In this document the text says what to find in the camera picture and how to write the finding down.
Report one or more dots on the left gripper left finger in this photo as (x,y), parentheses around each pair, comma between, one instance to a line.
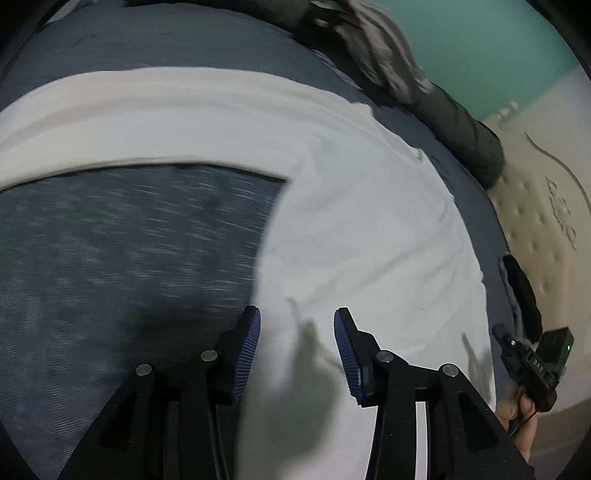
(178,422)

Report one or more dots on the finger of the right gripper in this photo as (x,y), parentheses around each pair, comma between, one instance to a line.
(511,349)

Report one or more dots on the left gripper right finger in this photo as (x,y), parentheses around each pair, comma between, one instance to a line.
(465,440)

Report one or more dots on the white long sleeve shirt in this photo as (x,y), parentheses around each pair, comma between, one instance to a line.
(363,220)

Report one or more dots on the person right hand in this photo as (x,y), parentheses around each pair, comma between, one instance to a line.
(518,415)

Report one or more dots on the cream tufted headboard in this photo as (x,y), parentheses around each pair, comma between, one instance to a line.
(542,200)

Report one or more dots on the blue bed sheet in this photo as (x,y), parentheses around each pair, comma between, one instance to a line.
(103,268)

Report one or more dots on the dark grey rolled duvet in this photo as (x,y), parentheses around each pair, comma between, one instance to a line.
(473,144)

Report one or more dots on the grey lilac garment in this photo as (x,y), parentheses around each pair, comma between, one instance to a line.
(378,47)

